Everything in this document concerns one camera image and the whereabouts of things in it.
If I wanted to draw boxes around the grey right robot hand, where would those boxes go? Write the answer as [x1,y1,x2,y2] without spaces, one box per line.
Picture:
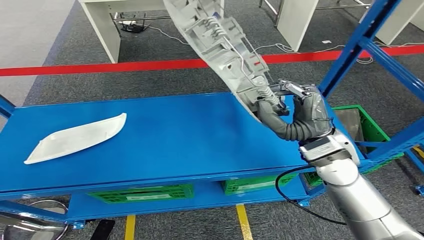
[255,79,335,143]

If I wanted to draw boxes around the grey plastic wheel hubcap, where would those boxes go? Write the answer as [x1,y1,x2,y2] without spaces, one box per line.
[163,0,289,123]

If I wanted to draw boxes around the white curved plastic part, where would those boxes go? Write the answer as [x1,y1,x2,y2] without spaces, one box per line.
[23,112,128,166]

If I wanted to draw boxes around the white desk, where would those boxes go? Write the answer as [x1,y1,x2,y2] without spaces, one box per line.
[78,0,226,64]
[374,0,424,46]
[258,0,372,53]

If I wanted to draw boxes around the black power strip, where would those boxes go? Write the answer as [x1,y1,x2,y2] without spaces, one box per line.
[118,20,147,33]

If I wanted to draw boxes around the red barrier belt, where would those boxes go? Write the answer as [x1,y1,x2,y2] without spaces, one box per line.
[0,43,424,78]

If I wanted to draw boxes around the chrome barrier stanchion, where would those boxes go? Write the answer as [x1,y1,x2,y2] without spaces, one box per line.
[0,199,69,240]

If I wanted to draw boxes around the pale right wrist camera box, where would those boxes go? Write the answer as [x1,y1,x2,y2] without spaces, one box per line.
[299,134,353,164]

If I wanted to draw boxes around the white floor cable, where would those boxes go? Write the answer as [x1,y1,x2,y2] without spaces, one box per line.
[145,24,190,46]
[253,41,424,65]

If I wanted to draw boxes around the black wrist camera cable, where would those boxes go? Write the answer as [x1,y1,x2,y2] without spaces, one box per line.
[274,165,347,227]

